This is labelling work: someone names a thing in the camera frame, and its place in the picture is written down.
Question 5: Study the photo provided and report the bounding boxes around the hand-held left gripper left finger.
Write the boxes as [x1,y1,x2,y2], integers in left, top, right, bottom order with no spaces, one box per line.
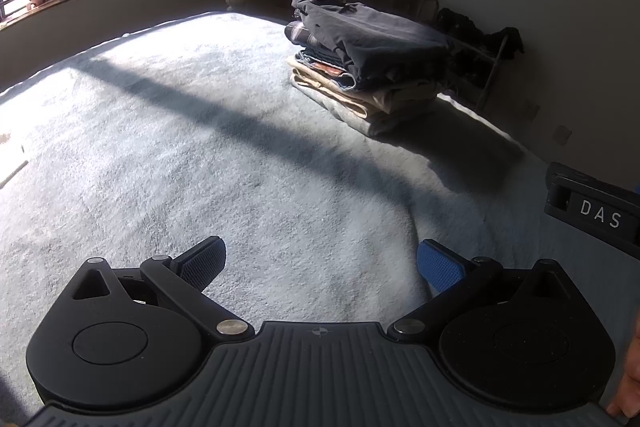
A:
[65,235,256,343]

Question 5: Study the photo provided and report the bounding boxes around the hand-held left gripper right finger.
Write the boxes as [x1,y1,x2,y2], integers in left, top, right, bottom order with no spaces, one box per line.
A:
[387,238,573,343]

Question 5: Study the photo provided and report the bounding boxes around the dark grey pants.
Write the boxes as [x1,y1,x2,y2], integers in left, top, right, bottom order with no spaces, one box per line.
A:
[292,0,452,92]

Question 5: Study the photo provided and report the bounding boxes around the dark clothes on rack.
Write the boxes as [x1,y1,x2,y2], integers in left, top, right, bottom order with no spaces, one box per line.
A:
[434,7,526,61]

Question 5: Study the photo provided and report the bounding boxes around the person's right hand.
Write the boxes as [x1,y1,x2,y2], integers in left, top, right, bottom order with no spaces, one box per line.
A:
[606,339,640,419]

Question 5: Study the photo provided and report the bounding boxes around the folded light grey garment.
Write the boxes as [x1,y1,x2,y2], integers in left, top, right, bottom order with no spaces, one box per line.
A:
[294,81,437,138]

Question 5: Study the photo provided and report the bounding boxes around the folded beige garment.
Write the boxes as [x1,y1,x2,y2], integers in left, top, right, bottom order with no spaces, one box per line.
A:
[286,58,442,118]

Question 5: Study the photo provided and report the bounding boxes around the folded blue jeans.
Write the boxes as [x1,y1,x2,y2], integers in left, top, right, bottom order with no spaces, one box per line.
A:
[294,48,362,91]

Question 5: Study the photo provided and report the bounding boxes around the folded plaid garment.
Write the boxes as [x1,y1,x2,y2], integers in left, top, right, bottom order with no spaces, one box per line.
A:
[284,21,322,51]

